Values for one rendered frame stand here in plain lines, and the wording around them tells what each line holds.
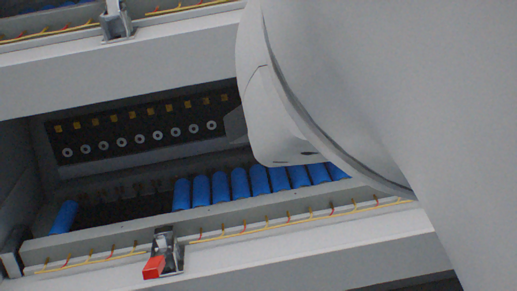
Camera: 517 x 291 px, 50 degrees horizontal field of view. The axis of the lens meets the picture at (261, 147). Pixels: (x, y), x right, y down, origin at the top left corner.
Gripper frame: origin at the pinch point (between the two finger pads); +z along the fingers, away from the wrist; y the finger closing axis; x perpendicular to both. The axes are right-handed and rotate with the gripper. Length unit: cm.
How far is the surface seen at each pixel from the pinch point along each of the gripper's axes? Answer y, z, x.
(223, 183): 9.2, 28.6, 0.7
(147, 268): 14.6, 13.3, 6.5
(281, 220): 4.0, 23.2, 5.3
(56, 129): 26.2, 31.3, -8.6
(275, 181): 3.9, 27.3, 1.5
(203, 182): 11.2, 29.5, 0.1
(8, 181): 30.7, 27.8, -3.6
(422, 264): -7.3, 21.0, 11.2
